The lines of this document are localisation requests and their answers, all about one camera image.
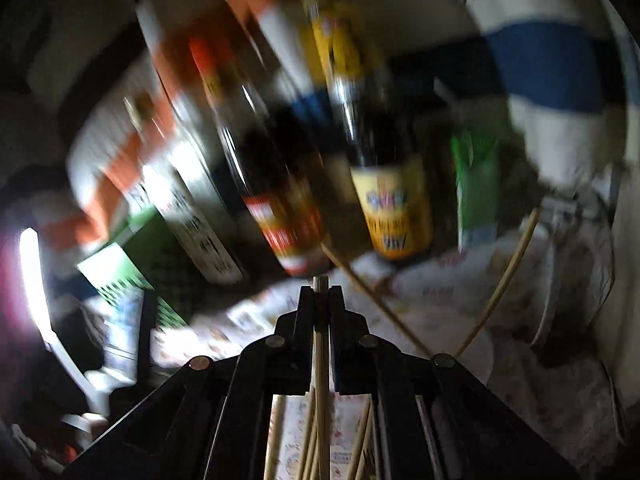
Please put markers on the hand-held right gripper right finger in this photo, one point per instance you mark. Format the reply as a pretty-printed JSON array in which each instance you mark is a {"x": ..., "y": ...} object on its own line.
[{"x": 336, "y": 320}]

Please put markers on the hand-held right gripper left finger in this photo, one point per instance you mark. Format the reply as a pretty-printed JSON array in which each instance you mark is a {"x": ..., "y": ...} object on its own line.
[{"x": 306, "y": 320}]

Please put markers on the printed tablecloth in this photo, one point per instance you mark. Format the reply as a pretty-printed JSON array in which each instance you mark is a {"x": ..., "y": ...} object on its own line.
[{"x": 435, "y": 310}]

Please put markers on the dark bottle with red label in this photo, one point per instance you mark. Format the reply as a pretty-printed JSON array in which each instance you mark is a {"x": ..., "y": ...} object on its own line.
[{"x": 280, "y": 210}]

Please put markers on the dark bottle with yellow label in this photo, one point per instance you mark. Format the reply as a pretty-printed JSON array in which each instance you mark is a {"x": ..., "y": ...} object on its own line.
[{"x": 390, "y": 200}]

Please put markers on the white and orange carton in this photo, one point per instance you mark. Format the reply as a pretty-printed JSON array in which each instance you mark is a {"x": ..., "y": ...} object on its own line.
[{"x": 200, "y": 220}]

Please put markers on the green packet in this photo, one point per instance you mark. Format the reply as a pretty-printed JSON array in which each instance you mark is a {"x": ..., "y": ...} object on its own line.
[{"x": 475, "y": 195}]

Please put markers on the green box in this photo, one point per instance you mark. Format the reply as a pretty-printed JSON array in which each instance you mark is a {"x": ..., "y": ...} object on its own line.
[{"x": 125, "y": 265}]

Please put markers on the white blue orange striped bag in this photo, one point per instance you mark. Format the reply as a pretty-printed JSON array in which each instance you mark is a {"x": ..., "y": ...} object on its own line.
[{"x": 540, "y": 55}]

